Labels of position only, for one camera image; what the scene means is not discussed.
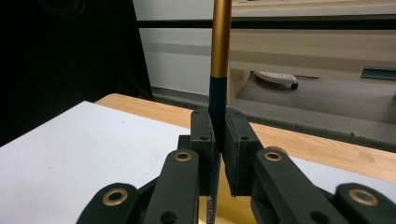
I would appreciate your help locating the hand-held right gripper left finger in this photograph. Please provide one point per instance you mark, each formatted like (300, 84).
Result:
(202, 149)

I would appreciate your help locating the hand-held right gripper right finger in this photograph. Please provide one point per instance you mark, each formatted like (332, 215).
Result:
(241, 155)

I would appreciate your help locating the cream square cup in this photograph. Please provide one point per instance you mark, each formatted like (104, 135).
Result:
(232, 208)

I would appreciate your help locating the white wheeled dolly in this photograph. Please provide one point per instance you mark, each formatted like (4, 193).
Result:
(275, 77)

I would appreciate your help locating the beige wooden desk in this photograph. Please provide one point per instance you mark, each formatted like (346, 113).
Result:
(311, 46)

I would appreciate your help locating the black horizontal bar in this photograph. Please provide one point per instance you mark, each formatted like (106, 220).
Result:
(311, 24)

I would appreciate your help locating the black curtain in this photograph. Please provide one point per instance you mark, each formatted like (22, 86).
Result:
(62, 62)

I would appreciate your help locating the teal metal bracket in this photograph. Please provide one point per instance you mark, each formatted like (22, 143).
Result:
(379, 73)

